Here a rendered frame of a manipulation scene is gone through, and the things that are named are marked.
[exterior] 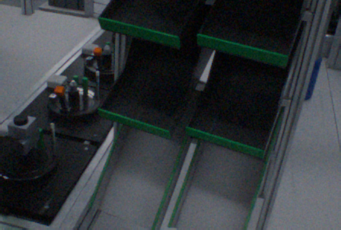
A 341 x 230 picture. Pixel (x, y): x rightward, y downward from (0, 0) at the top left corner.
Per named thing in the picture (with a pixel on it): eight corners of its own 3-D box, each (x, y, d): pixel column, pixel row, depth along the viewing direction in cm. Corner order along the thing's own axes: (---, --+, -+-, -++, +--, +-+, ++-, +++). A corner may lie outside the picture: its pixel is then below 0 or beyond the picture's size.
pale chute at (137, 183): (158, 233, 78) (152, 233, 74) (97, 209, 82) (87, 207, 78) (208, 93, 84) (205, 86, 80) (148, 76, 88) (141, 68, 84)
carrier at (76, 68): (131, 100, 125) (132, 61, 118) (55, 84, 129) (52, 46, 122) (153, 65, 145) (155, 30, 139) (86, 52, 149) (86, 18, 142)
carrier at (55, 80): (100, 148, 104) (99, 104, 98) (11, 128, 108) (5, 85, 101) (130, 100, 125) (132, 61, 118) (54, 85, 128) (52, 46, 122)
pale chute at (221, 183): (240, 253, 76) (237, 253, 72) (172, 227, 80) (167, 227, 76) (285, 108, 82) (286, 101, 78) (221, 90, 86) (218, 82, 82)
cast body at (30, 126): (25, 156, 88) (22, 128, 84) (7, 151, 88) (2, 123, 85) (44, 133, 95) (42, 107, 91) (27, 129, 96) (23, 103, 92)
